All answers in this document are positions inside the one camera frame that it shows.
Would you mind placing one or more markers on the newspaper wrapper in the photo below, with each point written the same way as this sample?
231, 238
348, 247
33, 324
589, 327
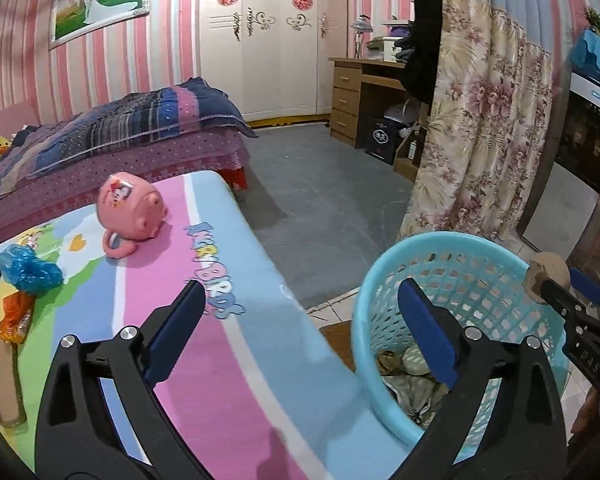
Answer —
410, 382

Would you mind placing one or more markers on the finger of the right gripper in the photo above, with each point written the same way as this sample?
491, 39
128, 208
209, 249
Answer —
587, 287

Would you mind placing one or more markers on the bed with plaid quilt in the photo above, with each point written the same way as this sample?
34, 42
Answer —
51, 169

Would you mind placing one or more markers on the black hanging garment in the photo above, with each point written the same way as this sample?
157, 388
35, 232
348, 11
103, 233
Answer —
419, 74

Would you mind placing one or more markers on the white wardrobe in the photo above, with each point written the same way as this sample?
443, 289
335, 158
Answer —
273, 58

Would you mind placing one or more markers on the wooden desk with drawers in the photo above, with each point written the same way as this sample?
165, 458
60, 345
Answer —
362, 90

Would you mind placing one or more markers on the orange plastic wrapper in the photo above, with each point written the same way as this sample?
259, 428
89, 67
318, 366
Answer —
18, 309

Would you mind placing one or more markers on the person's right hand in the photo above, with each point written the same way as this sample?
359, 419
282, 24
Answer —
588, 411

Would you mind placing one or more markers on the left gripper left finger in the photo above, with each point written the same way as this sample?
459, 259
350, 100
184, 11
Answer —
75, 436

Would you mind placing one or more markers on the floral curtain right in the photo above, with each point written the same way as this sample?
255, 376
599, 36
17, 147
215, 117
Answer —
488, 118

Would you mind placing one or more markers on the cardboard tube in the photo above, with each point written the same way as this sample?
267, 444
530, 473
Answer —
545, 266

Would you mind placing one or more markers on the framed wedding photo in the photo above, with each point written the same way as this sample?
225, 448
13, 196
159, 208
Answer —
70, 19

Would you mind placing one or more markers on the refrigerator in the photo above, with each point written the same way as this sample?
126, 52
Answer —
572, 189

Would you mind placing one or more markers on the blue plastic bag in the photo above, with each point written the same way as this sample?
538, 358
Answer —
21, 267

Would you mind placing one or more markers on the desk lamp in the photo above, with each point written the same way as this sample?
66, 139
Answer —
360, 26

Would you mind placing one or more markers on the black box under desk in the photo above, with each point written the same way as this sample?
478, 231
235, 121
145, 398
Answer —
382, 138

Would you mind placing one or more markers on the brown phone case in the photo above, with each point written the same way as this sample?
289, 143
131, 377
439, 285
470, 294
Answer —
12, 413

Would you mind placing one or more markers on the colourful cartoon tablecloth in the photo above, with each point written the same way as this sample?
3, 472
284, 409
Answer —
189, 359

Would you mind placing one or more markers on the blue cloth with plant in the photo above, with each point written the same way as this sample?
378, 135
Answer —
585, 54

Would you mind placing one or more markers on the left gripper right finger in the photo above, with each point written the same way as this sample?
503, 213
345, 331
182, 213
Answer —
525, 435

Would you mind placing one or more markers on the pink pig mug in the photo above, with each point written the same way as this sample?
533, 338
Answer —
131, 210

